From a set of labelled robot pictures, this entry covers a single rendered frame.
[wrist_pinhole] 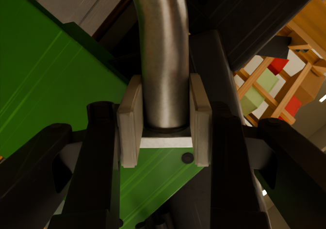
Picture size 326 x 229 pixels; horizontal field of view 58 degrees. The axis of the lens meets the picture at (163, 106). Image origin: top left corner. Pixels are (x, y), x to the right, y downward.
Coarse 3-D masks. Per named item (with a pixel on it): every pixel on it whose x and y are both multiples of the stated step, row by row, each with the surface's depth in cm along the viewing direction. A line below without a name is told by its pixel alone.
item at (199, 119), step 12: (192, 84) 17; (192, 96) 15; (204, 96) 15; (192, 108) 16; (204, 108) 13; (192, 120) 16; (204, 120) 13; (192, 132) 16; (204, 132) 13; (204, 144) 14; (204, 156) 14
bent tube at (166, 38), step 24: (144, 0) 16; (168, 0) 16; (144, 24) 17; (168, 24) 16; (144, 48) 17; (168, 48) 17; (144, 72) 18; (168, 72) 17; (144, 96) 19; (168, 96) 18; (144, 120) 20; (168, 120) 18; (144, 144) 18; (168, 144) 18; (192, 144) 18
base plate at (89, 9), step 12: (36, 0) 54; (48, 0) 57; (60, 0) 60; (72, 0) 64; (84, 0) 67; (96, 0) 72; (108, 0) 76; (60, 12) 63; (72, 12) 67; (84, 12) 72; (96, 12) 76; (108, 12) 82; (84, 24) 76; (96, 24) 82
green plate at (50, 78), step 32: (0, 0) 19; (32, 0) 20; (0, 32) 20; (32, 32) 20; (64, 32) 20; (0, 64) 21; (32, 64) 21; (64, 64) 21; (96, 64) 21; (0, 96) 22; (32, 96) 22; (64, 96) 22; (96, 96) 21; (0, 128) 23; (32, 128) 22; (160, 160) 23; (192, 160) 23; (128, 192) 24; (160, 192) 24; (128, 224) 25
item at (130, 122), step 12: (132, 84) 17; (132, 96) 15; (120, 108) 14; (132, 108) 14; (120, 120) 13; (132, 120) 13; (120, 132) 14; (132, 132) 14; (120, 144) 14; (132, 144) 14; (120, 156) 14; (132, 156) 14
